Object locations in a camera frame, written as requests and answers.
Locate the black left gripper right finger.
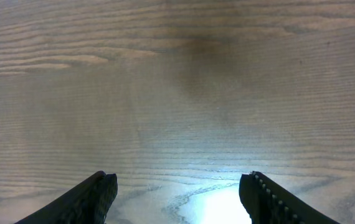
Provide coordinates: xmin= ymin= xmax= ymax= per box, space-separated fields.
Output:
xmin=239 ymin=171 xmax=338 ymax=224

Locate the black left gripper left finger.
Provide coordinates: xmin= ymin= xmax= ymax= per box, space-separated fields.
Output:
xmin=16 ymin=170 xmax=118 ymax=224

